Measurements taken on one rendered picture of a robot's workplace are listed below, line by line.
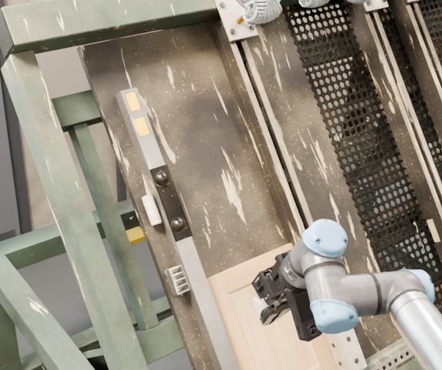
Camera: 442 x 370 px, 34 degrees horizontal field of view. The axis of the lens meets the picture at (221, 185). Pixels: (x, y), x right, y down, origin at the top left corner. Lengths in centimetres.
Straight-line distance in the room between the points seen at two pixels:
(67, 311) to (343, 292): 258
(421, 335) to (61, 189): 94
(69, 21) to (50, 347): 105
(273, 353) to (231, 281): 23
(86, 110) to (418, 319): 108
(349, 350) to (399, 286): 82
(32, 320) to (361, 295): 143
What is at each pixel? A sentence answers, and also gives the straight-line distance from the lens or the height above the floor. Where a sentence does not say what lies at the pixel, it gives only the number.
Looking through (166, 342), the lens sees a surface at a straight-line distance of 191.
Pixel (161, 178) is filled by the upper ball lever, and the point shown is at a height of 152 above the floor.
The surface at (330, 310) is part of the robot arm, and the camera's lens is 125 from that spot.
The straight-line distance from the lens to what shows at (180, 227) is 174.
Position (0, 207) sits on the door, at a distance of 383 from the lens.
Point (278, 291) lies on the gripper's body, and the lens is 145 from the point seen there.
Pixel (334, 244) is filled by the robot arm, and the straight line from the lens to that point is 128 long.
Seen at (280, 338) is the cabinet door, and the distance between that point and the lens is 202.
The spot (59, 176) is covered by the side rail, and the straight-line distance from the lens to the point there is 177.
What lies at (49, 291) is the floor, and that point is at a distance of 385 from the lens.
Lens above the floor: 239
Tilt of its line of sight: 31 degrees down
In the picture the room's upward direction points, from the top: 2 degrees clockwise
